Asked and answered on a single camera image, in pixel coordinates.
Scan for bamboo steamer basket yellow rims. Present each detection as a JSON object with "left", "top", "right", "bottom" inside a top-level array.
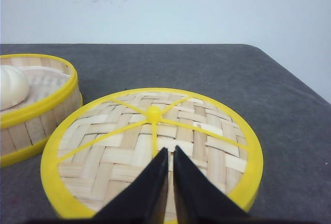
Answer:
[{"left": 1, "top": 54, "right": 83, "bottom": 167}]

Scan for woven bamboo steamer lid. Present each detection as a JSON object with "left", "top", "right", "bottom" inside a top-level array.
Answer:
[{"left": 40, "top": 88, "right": 263, "bottom": 218}]

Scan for white steamed bun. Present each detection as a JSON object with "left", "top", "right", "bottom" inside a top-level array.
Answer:
[{"left": 1, "top": 65, "right": 29, "bottom": 110}]

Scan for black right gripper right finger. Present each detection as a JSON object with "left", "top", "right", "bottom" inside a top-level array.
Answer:
[{"left": 173, "top": 144, "right": 249, "bottom": 224}]

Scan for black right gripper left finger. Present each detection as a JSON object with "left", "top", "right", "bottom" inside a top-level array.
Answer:
[{"left": 96, "top": 147, "right": 169, "bottom": 224}]

